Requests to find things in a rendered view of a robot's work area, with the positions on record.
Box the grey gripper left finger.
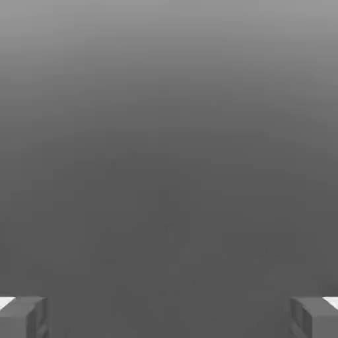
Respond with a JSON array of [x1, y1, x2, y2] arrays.
[[0, 296, 50, 338]]

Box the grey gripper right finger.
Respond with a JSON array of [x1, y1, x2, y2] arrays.
[[289, 296, 338, 338]]

